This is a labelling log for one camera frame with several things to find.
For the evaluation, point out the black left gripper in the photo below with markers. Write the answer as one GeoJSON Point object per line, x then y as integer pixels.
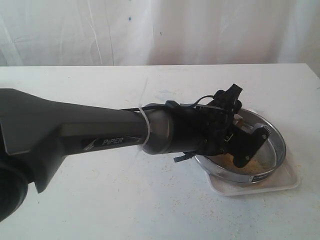
{"type": "Point", "coordinates": [223, 135]}

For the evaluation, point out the white plastic tray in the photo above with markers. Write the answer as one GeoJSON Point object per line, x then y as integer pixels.
{"type": "Point", "coordinates": [284, 178]}

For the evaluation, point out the yellow white grain mix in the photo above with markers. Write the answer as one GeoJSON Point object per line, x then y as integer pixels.
{"type": "Point", "coordinates": [253, 167]}

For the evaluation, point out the round steel sieve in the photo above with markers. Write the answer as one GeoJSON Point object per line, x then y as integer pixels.
{"type": "Point", "coordinates": [272, 152]}

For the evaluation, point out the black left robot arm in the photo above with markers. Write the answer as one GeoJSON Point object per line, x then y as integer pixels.
{"type": "Point", "coordinates": [37, 134]}

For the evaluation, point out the white curtain backdrop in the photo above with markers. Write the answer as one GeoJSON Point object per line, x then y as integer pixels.
{"type": "Point", "coordinates": [158, 32]}

